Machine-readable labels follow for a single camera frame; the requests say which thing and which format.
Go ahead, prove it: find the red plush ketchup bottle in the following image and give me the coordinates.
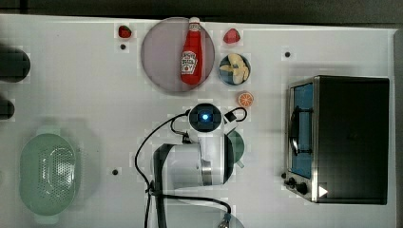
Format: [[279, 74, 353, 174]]
[[181, 17, 203, 85]]

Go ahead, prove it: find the grey round plate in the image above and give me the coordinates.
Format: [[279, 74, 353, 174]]
[[141, 17, 215, 92]]

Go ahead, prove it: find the blue bowl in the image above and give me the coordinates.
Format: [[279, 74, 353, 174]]
[[218, 53, 252, 86]]

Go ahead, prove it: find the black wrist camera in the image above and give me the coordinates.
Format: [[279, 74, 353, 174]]
[[224, 112, 237, 123]]

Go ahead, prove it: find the silver toaster oven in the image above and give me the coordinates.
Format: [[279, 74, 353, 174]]
[[281, 75, 390, 205]]

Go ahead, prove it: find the green colander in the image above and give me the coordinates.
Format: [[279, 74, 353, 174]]
[[19, 125, 80, 225]]

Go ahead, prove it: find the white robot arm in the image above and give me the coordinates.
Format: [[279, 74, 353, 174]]
[[152, 103, 238, 228]]

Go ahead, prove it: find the orange slice toy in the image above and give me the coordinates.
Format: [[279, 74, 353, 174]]
[[238, 92, 254, 107]]

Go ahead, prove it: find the teal green mug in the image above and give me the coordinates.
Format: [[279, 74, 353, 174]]
[[228, 131, 245, 168]]

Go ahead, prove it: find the pink red strawberry toy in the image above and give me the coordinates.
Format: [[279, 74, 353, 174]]
[[223, 28, 240, 44]]

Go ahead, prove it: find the dark red strawberry toy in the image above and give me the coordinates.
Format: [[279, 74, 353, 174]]
[[118, 26, 132, 39]]

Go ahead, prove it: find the large black pot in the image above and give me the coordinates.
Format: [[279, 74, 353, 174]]
[[0, 47, 30, 83]]

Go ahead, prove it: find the small black pot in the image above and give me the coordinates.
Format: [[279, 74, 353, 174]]
[[0, 100, 15, 120]]

